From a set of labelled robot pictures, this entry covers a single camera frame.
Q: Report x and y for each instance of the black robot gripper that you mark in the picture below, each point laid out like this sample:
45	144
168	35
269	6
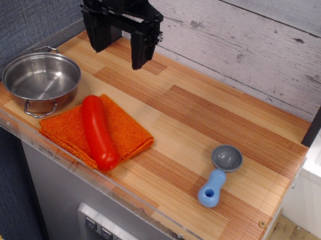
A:
105	20

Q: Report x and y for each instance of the orange cloth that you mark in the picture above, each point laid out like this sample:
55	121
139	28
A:
67	131

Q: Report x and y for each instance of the red toy hot dog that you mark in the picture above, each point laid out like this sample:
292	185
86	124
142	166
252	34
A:
99	141

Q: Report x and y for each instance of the stainless steel pot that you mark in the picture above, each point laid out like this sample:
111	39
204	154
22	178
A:
42	82

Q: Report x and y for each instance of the blue grey ice cream scoop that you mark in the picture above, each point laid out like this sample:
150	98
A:
226	159

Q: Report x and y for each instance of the clear acrylic edge guard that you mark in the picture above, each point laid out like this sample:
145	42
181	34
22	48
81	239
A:
188	114

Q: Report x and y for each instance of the grey toy fridge cabinet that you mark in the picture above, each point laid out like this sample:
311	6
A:
60	192

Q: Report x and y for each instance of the silver dispenser button panel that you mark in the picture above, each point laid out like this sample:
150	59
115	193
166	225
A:
95	226

